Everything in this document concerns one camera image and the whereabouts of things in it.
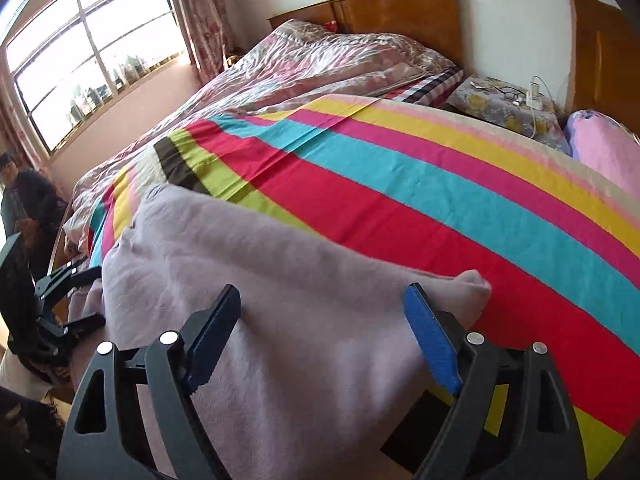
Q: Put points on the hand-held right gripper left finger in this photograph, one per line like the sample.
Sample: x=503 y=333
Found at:
x=215 y=340

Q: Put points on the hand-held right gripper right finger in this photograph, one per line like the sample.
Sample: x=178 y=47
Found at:
x=432 y=340

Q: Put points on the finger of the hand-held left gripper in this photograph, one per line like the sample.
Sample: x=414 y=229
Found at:
x=70 y=276
x=70 y=332

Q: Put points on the lilac pants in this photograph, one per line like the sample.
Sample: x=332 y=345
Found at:
x=250 y=270

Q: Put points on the dark cloth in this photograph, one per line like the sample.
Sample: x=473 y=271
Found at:
x=25 y=435

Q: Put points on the colourful striped bedsheet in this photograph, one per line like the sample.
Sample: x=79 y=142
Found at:
x=400 y=200

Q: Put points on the window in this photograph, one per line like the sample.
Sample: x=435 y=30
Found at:
x=100 y=60

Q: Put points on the striped pillow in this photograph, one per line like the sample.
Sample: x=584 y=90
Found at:
x=430 y=87

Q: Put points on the black eyeglasses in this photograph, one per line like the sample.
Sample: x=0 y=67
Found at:
x=507 y=94

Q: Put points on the pink pillow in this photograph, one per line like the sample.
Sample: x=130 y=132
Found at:
x=605 y=145

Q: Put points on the small golden object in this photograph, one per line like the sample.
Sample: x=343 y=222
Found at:
x=232 y=60

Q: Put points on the pink floral quilt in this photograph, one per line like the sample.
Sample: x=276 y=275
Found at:
x=300 y=70

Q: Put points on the pink floral curtain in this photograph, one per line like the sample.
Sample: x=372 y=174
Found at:
x=205 y=25

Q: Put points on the wide wooden headboard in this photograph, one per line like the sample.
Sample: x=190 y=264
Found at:
x=410 y=25

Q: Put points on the ribbed wooden headboard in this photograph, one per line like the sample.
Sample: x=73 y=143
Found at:
x=605 y=60

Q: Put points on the small red object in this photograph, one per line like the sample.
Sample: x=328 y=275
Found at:
x=330 y=24

